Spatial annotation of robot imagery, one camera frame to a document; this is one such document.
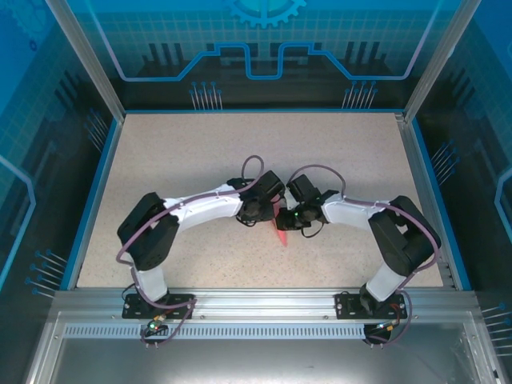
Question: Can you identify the pink paper sheet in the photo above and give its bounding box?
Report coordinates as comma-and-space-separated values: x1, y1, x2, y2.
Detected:
266, 195, 290, 248

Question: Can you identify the grey metal sheet panel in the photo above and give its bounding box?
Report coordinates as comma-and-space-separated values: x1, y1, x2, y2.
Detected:
23, 311, 505, 384

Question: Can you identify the small connector with green light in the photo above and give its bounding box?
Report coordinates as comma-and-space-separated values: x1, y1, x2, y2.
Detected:
374, 318, 403, 334
146, 314, 167, 334

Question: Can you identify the blue table edge border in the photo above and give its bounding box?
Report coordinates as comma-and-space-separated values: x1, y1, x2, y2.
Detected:
59, 106, 473, 291

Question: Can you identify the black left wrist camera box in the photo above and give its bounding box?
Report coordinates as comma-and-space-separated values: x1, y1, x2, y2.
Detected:
255, 170, 286, 201

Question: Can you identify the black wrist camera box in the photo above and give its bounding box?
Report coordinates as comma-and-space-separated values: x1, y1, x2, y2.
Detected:
286, 173, 319, 203
255, 170, 286, 201

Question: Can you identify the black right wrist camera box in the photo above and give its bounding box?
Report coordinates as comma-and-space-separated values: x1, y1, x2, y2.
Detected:
286, 173, 319, 203

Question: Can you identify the long aluminium mounting rail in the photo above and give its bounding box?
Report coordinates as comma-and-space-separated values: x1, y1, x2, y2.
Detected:
51, 286, 481, 321

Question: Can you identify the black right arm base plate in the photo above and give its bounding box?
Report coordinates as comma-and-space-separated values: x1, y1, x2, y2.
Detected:
334, 291, 410, 320

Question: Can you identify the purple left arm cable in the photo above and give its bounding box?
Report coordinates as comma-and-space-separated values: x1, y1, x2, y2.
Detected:
115, 154, 265, 350

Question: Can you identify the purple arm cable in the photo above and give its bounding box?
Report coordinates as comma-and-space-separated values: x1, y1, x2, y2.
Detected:
115, 154, 265, 350
287, 163, 441, 346

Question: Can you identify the slotted grey cable duct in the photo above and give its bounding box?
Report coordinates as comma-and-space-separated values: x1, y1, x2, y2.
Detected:
63, 324, 367, 339

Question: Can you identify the aluminium side rail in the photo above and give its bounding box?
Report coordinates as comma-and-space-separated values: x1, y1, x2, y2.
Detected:
394, 112, 461, 290

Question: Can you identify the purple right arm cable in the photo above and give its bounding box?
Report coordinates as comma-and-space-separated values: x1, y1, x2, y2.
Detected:
287, 163, 441, 346

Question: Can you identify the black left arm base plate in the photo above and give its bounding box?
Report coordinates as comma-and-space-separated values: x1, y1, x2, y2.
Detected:
122, 293, 197, 320

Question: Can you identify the aluminium frame post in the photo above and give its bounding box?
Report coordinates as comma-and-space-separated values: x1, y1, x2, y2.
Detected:
43, 0, 127, 123
402, 0, 481, 123

